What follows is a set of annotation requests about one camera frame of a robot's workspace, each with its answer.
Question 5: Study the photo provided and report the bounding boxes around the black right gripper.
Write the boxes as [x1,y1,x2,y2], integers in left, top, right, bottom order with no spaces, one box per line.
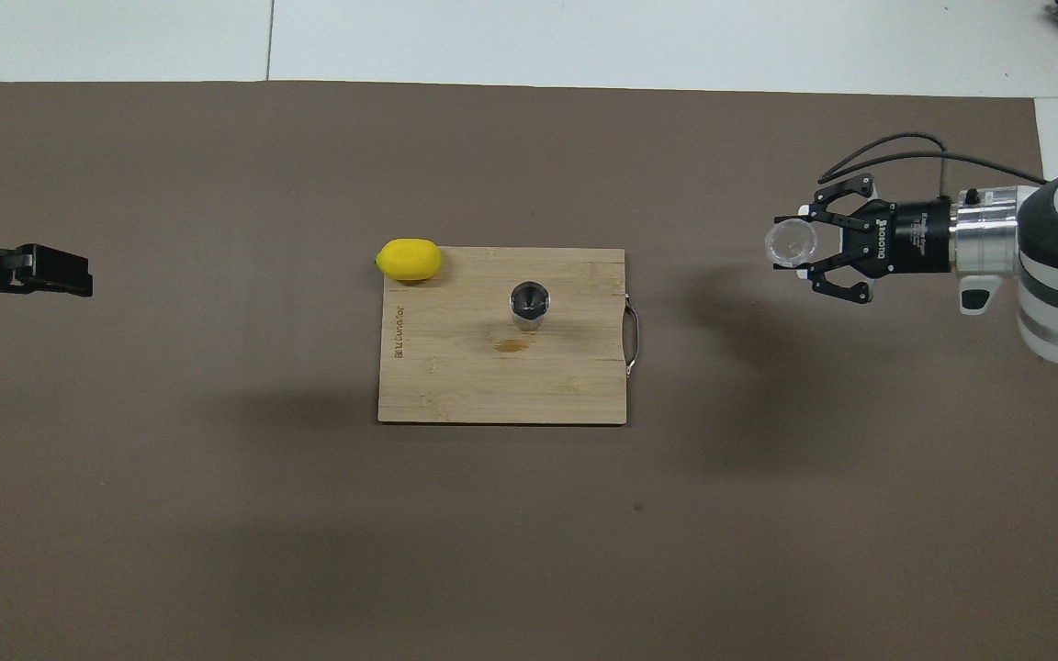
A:
[772,174,957,304]

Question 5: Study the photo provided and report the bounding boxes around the steel jigger cup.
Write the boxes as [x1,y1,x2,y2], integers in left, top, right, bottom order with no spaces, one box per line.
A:
[510,282,551,331]

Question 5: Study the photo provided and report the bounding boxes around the yellow lemon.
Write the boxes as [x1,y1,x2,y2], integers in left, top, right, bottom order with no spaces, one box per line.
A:
[375,239,444,282]

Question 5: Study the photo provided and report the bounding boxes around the bamboo cutting board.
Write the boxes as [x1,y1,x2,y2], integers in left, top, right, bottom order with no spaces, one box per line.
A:
[377,246,640,426]

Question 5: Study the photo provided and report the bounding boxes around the brown table mat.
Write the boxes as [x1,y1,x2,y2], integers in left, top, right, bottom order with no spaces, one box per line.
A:
[0,81,1058,661]

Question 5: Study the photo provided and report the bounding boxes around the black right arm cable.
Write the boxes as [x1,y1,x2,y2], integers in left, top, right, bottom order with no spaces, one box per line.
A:
[818,133,1049,185]

